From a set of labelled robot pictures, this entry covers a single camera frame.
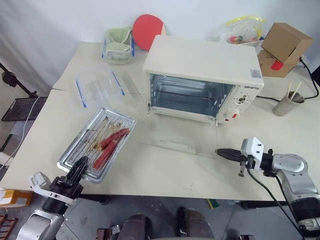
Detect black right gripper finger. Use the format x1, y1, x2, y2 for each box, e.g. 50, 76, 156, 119
215, 147, 242, 156
218, 152, 242, 162

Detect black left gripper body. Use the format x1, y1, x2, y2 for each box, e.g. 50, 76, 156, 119
50, 174, 84, 201

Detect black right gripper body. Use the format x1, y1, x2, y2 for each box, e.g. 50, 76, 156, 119
236, 152, 251, 179

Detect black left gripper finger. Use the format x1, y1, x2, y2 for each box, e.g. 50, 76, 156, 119
76, 155, 89, 180
65, 159, 81, 181

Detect metal baking tray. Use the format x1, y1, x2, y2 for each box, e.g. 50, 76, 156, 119
56, 107, 138, 185

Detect long red sausage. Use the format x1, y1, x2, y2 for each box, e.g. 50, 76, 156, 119
92, 147, 115, 171
99, 127, 131, 149

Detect short red sausage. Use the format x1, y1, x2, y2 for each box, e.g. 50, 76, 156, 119
103, 139, 119, 154

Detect glass oven door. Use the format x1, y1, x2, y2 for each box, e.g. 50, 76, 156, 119
138, 119, 219, 160

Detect white toaster oven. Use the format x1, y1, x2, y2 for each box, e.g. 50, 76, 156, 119
142, 34, 265, 126

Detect green and yellow object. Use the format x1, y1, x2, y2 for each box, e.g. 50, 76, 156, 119
206, 198, 221, 210

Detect yellow cardboard box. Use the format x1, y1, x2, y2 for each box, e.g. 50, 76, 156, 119
0, 188, 34, 209

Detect grey cup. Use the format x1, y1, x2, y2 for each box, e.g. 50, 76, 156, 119
272, 90, 306, 117

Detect dark rounded shape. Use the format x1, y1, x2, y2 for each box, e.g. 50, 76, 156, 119
120, 213, 154, 240
175, 206, 215, 240

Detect empty clear container blue clips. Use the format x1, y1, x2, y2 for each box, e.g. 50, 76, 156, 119
75, 63, 126, 109

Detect cardboard box with red tape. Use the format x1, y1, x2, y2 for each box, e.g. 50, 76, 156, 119
257, 49, 301, 79

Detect clear plastic lid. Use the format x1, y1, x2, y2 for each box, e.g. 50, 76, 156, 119
116, 69, 145, 96

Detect black stand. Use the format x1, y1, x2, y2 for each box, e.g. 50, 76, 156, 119
0, 61, 39, 98

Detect white bin of small items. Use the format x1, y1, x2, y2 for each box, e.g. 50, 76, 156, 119
219, 31, 264, 47

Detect clear container with blue clips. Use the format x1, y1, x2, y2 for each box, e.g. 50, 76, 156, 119
100, 27, 136, 66

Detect plain cardboard box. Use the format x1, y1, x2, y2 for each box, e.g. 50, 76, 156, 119
260, 22, 315, 64

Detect clear bag with yellow zip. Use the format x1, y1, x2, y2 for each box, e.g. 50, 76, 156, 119
219, 15, 267, 46

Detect green towel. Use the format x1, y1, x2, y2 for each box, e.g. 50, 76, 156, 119
105, 27, 134, 60

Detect red table tennis paddle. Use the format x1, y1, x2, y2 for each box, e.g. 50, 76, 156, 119
131, 14, 167, 52

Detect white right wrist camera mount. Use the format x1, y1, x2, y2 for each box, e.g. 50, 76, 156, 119
240, 136, 265, 171

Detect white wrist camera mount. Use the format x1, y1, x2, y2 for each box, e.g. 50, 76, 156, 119
240, 136, 265, 171
28, 171, 76, 204

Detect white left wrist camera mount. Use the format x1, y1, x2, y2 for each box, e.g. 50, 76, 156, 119
28, 171, 76, 204

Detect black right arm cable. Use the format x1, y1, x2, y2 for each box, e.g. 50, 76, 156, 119
245, 166, 310, 240

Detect white cable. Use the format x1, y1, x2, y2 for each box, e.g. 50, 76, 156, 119
0, 96, 41, 174

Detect black power cable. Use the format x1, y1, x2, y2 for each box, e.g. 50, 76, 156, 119
264, 55, 320, 103

